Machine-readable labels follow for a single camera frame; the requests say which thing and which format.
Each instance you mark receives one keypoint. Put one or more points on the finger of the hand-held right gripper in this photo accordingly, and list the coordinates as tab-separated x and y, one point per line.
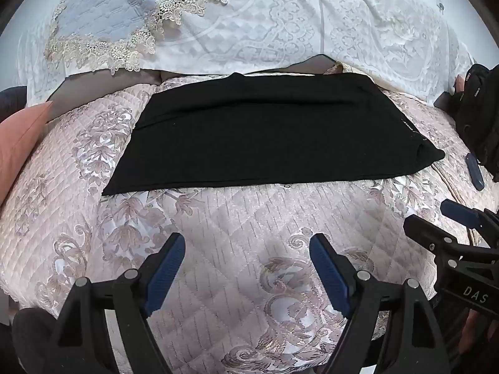
436	238
459	212

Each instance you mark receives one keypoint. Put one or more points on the blue-grey lace-trimmed cloth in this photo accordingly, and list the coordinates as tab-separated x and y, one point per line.
113	11

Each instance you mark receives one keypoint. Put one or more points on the white lace sofa cover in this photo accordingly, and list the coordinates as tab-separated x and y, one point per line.
312	23

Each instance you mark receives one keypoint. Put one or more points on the black backpack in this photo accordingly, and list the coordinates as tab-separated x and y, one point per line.
481	117

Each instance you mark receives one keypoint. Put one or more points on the person's right hand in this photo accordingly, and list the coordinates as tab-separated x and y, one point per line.
476	331

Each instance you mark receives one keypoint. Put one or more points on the pink pillow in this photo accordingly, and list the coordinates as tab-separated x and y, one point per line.
19	140

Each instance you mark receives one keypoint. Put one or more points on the black pants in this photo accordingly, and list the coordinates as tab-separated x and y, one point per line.
265	132

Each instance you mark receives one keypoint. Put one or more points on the pink quilted floral bedspread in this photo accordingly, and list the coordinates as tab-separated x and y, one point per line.
234	226

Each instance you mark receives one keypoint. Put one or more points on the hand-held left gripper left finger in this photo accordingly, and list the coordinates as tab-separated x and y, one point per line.
168	272

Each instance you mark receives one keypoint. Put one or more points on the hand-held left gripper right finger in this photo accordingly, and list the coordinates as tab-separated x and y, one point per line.
328	272

